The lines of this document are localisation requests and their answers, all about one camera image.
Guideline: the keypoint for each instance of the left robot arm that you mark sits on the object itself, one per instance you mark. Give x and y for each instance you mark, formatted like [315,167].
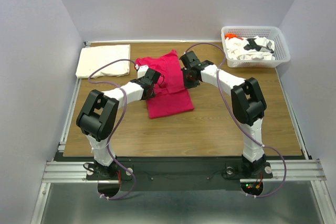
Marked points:
[102,112]

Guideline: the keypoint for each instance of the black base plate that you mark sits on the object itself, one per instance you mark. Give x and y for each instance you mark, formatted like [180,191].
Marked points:
[181,173]

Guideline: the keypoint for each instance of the white crumpled shirt in basket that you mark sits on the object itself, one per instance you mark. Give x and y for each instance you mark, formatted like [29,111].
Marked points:
[236,51]

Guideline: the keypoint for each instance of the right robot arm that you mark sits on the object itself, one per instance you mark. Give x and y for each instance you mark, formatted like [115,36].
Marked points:
[247,109]

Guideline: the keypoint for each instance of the pink t-shirt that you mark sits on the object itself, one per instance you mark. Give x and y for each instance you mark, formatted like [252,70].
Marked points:
[171,96]

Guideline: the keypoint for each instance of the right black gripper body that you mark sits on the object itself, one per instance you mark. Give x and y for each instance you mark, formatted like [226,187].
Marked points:
[188,80]

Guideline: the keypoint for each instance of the white plastic basket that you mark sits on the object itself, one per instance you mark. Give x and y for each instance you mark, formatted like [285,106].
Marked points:
[281,54]

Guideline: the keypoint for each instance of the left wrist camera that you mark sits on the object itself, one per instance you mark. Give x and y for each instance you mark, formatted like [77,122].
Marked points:
[141,71]

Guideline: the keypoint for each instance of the orange garment in basket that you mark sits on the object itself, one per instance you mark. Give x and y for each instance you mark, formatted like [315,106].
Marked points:
[230,36]

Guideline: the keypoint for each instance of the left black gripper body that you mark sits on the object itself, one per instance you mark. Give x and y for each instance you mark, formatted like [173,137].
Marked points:
[152,94]

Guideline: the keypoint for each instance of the black white garment in basket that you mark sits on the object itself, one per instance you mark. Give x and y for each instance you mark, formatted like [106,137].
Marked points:
[252,45]

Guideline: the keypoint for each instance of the folded white t-shirt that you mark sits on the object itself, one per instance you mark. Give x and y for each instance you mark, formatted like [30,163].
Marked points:
[93,58]

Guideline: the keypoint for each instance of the aluminium frame rail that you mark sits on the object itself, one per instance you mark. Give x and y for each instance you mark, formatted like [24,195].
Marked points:
[297,170]

